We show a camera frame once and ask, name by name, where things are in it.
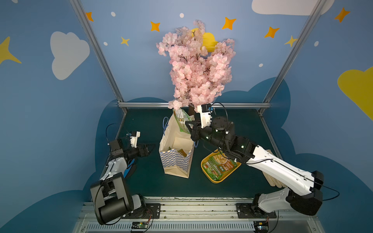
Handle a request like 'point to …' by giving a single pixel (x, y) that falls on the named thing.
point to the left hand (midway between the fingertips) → (150, 144)
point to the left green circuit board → (139, 225)
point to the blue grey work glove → (127, 170)
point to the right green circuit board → (261, 226)
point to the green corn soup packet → (217, 165)
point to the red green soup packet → (181, 151)
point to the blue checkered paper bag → (176, 148)
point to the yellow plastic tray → (226, 175)
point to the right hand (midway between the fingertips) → (188, 121)
